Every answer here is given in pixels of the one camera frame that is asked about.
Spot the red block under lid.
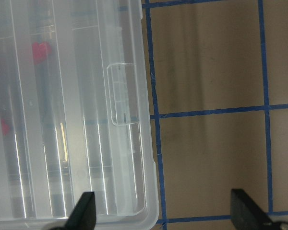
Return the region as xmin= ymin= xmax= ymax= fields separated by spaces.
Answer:
xmin=32 ymin=42 xmax=52 ymax=65

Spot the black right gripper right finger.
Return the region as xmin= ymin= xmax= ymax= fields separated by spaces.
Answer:
xmin=230 ymin=189 xmax=274 ymax=230

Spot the clear plastic box lid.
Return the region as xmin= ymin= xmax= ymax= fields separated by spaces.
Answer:
xmin=0 ymin=0 xmax=159 ymax=230

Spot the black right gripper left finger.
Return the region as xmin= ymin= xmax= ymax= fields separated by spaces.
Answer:
xmin=65 ymin=192 xmax=96 ymax=229

